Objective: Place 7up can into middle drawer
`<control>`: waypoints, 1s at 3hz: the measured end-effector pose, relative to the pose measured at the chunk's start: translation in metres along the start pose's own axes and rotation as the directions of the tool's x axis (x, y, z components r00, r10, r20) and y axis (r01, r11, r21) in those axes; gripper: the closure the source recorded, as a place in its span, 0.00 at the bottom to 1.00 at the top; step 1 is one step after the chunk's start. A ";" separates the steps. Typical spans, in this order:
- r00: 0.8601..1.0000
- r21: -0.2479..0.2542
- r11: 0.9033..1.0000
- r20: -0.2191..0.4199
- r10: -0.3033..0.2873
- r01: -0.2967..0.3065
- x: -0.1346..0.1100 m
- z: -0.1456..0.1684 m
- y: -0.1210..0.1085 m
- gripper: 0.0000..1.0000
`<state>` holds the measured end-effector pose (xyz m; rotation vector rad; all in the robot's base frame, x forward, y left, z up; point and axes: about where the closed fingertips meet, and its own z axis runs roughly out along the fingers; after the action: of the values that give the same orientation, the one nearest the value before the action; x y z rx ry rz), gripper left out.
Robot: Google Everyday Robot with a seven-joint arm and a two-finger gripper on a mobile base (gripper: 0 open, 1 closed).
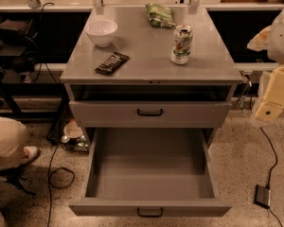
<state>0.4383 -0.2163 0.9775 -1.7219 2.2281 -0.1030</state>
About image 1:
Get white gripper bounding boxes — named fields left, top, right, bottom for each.
left=247, top=26, right=284, bottom=122

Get green white 7up can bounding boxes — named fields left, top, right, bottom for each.
left=170, top=25, right=193, bottom=65

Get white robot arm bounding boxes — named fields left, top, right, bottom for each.
left=247, top=9, right=284, bottom=123

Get open grey middle drawer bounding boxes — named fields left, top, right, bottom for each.
left=68, top=127, right=233, bottom=218

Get grey drawer cabinet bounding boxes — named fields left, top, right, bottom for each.
left=60, top=6, right=244, bottom=130

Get closed grey top drawer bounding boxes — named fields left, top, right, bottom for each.
left=69, top=100, right=231, bottom=128

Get black power adapter box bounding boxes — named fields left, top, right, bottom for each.
left=255, top=184, right=271, bottom=209

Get green chip bag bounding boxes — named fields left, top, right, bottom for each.
left=146, top=4, right=175, bottom=28

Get dark snack bar packet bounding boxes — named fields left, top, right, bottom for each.
left=95, top=52, right=130, bottom=76

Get white ceramic bowl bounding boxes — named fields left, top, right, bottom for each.
left=85, top=20, right=118, bottom=47

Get basket of dishes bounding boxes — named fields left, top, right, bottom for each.
left=60, top=119, right=89, bottom=152

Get white sneaker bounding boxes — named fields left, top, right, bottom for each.
left=21, top=146, right=40, bottom=165

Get black equipment on shelf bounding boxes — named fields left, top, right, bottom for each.
left=0, top=15, right=39, bottom=74

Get person leg beige trousers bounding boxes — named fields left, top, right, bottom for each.
left=0, top=116, right=28, bottom=170

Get black floor cable right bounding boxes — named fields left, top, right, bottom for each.
left=259, top=127, right=284, bottom=227

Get black floor cable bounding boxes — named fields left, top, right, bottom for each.
left=45, top=144, right=76, bottom=227
left=259, top=127, right=284, bottom=227

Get black floor cable left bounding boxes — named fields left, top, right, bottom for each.
left=45, top=144, right=76, bottom=227

